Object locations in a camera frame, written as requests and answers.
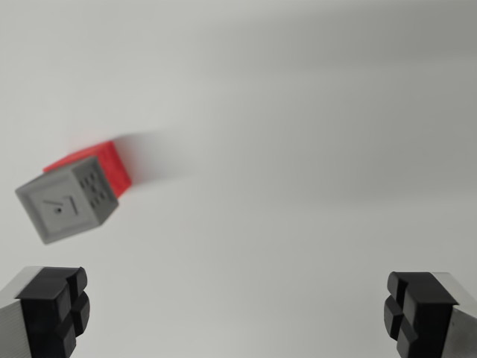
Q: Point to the black-tipped silver gripper left finger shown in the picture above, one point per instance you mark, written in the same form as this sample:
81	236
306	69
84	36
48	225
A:
44	313

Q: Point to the red rubber embossed cube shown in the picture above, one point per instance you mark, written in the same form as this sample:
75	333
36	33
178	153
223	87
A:
113	168

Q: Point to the grey rubber embossed cube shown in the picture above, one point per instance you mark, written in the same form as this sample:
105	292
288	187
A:
61	209

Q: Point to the black-tipped silver gripper right finger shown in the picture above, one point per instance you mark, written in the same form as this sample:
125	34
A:
428	317

